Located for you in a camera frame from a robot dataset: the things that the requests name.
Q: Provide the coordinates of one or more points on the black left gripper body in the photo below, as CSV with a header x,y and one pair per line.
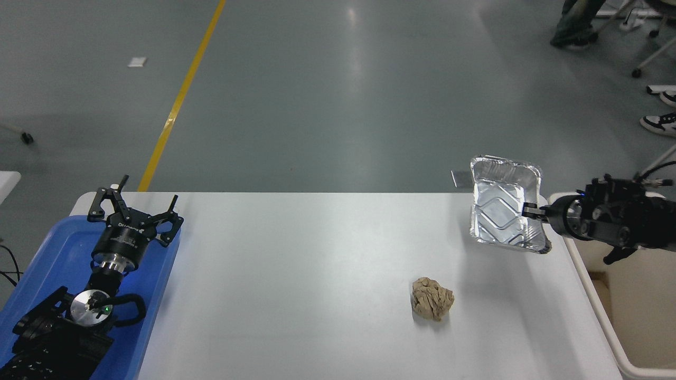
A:
x,y
124,241

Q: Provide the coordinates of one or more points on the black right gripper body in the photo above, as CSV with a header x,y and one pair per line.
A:
x,y
560,217

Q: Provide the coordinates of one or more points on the silver foil tray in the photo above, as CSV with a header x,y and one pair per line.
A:
x,y
499,211

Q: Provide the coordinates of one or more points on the metal floor plate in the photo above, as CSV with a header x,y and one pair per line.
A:
x,y
460,179

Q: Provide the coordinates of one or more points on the blue plastic tray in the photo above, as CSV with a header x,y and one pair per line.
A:
x,y
58,253

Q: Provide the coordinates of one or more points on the grey leg with black caster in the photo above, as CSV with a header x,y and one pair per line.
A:
x,y
26,138

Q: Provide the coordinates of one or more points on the white side table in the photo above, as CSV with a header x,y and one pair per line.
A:
x,y
8,184

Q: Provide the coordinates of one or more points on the white chair leg with caster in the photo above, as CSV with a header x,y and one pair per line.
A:
x,y
660,161
655,55

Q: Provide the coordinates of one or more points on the large pale bin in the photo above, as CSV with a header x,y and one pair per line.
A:
x,y
644,316

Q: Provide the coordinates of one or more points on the crumpled tan paper ball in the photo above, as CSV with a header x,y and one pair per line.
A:
x,y
432,298

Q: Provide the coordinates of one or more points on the white paper scrap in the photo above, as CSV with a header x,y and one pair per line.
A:
x,y
137,62

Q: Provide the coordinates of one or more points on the person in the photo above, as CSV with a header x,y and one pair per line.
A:
x,y
660,124
575,24

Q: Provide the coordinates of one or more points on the white power strip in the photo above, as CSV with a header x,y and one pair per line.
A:
x,y
631,21

